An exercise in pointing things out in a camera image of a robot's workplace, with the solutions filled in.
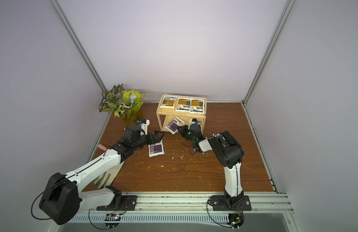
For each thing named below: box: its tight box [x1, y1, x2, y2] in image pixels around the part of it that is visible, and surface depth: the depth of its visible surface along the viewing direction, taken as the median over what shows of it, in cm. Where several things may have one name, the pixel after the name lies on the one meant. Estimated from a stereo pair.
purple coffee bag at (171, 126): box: [164, 116, 186, 135], surface depth 100 cm
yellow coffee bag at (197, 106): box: [189, 98, 206, 115], surface depth 89 cm
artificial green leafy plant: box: [99, 83, 152, 119], surface depth 94 cm
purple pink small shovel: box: [97, 143, 107, 152], surface depth 94 cm
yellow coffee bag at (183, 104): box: [175, 97, 191, 112], surface depth 91 cm
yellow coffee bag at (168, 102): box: [159, 95, 178, 109], surface depth 91 cm
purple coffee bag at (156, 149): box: [148, 139, 165, 158], surface depth 94 cm
